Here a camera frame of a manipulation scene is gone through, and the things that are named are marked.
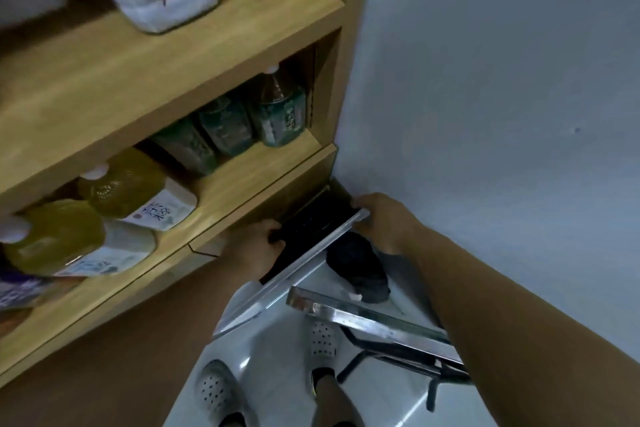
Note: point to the purple snack packet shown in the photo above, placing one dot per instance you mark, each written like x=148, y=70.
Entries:
x=20, y=289

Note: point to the silver metal step stool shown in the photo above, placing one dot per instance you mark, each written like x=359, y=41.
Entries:
x=380, y=324

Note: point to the black tray with silver edge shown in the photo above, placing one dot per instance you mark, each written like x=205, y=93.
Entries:
x=310, y=231

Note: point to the person's right hand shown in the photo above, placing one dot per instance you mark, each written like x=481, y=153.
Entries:
x=392, y=226

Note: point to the person's left fingers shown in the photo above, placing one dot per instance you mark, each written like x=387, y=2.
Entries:
x=274, y=234

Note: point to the wooden shelf unit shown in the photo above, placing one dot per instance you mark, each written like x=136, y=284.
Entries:
x=115, y=76

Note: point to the person's right white clog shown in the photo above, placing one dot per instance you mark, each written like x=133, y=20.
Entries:
x=322, y=339

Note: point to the person's left forearm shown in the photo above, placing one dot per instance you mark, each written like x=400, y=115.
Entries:
x=150, y=356

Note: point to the person's right forearm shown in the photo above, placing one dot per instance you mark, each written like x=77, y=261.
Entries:
x=510, y=331

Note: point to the person's left hand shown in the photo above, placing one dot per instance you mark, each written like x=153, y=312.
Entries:
x=247, y=251

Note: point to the green drink bottle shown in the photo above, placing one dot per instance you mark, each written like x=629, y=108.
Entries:
x=280, y=111
x=225, y=126
x=185, y=146

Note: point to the person's right fingers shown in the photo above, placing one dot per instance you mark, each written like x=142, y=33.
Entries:
x=364, y=203

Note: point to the person's white clog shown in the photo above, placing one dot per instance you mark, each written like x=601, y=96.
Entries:
x=215, y=391
x=322, y=339

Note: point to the person's right leg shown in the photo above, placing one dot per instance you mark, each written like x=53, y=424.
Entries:
x=335, y=401

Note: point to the yellow drink bottle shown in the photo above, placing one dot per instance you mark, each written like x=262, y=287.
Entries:
x=65, y=241
x=135, y=191

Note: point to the person's left white clog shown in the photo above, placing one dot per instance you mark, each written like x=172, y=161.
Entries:
x=215, y=391

